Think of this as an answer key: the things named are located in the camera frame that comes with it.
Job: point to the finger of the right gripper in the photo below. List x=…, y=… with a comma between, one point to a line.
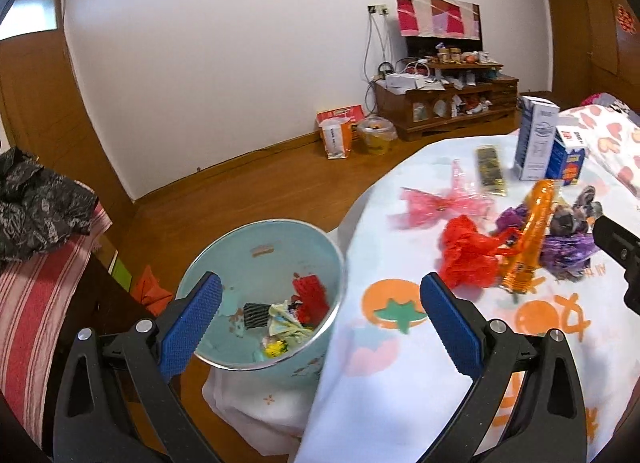
x=623, y=247

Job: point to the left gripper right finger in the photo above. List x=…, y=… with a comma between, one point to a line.
x=487, y=351

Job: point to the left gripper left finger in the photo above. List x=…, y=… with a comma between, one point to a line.
x=155, y=351

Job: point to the purple wrapper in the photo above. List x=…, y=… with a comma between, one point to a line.
x=567, y=258

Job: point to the red orange snack wrapper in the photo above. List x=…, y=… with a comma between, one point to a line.
x=519, y=271

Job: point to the red plastic bag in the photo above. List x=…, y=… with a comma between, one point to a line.
x=471, y=259

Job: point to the yellow wrapper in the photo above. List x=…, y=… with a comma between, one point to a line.
x=275, y=348

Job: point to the grey wrapper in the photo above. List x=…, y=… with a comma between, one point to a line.
x=578, y=218

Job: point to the light blue trash bin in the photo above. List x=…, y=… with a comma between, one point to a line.
x=257, y=263

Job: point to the white fruit-print bedsheet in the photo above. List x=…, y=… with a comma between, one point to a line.
x=351, y=349

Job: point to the blue white small carton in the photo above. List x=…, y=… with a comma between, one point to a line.
x=567, y=155

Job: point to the heart-pattern quilt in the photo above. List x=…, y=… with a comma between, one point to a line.
x=610, y=130

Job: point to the red striped cloth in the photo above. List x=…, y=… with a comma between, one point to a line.
x=35, y=295

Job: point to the dark green snack packet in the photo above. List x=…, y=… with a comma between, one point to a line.
x=490, y=171

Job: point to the tall white milk carton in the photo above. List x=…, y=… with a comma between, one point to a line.
x=536, y=135

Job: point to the pink cellophane wrapper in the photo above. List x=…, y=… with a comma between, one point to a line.
x=425, y=209

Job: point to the black plastic bag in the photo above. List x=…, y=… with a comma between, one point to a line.
x=40, y=209

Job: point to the wooden wardrobe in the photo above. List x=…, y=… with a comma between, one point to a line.
x=595, y=48

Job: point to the wooden tv cabinet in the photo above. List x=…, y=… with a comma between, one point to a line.
x=442, y=83

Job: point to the clear bag with yellow contents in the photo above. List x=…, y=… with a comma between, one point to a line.
x=377, y=133

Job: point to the orange white paper bag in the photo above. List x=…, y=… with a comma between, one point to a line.
x=336, y=135

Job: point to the wooden door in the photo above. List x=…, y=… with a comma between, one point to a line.
x=43, y=110

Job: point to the red cardboard box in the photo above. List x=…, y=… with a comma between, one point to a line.
x=353, y=113

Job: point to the red pink patchwork cloth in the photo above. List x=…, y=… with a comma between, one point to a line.
x=439, y=19

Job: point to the wall power outlet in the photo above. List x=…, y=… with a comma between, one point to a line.
x=380, y=9

